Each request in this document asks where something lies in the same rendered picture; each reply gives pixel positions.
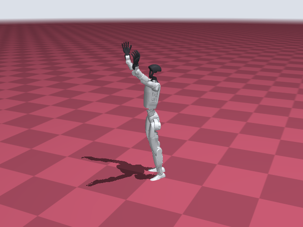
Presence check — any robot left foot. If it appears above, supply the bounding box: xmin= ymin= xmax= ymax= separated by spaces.
xmin=150 ymin=173 xmax=166 ymax=181

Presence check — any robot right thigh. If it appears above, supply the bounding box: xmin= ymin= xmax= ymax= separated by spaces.
xmin=145 ymin=117 xmax=160 ymax=147

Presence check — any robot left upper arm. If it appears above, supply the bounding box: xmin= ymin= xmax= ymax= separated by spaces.
xmin=141 ymin=79 xmax=160 ymax=92

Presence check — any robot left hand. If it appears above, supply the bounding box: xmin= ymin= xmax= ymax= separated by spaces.
xmin=131 ymin=50 xmax=140 ymax=70

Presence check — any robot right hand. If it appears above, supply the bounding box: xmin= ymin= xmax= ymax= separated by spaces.
xmin=122 ymin=42 xmax=132 ymax=59

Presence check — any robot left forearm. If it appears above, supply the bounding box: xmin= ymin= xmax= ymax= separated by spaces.
xmin=133 ymin=66 xmax=149 ymax=82

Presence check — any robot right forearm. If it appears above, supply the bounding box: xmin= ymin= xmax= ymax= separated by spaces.
xmin=125 ymin=55 xmax=133 ymax=70

